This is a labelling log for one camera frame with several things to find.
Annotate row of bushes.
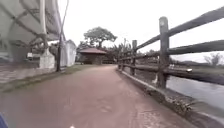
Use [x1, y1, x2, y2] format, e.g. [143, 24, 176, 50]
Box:
[103, 38, 134, 64]

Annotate grey water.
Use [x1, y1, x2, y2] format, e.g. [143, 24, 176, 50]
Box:
[136, 69, 224, 111]

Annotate bare tree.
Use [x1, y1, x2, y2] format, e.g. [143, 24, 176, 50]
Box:
[203, 52, 224, 67]

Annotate grass strip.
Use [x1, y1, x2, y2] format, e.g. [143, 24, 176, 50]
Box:
[0, 64, 101, 93]

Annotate dark wooden rail fence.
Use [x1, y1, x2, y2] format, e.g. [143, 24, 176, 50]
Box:
[116, 6, 224, 90]

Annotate stone kerb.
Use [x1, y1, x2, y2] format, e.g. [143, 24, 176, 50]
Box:
[116, 68, 224, 128]

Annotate red brick path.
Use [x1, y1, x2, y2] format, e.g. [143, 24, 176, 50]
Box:
[0, 64, 201, 128]

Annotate white wall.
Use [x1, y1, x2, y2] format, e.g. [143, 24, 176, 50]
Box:
[59, 39, 78, 68]

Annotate grey paved terrace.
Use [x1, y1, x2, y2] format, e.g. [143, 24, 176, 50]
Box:
[0, 64, 58, 84]

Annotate red-roofed building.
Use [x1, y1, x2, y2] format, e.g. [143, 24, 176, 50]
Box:
[78, 47, 108, 66]

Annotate broad-crowned tree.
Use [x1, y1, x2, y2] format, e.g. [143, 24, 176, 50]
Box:
[83, 26, 118, 49]

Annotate white canopy structure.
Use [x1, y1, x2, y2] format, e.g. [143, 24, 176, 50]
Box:
[0, 0, 67, 71]

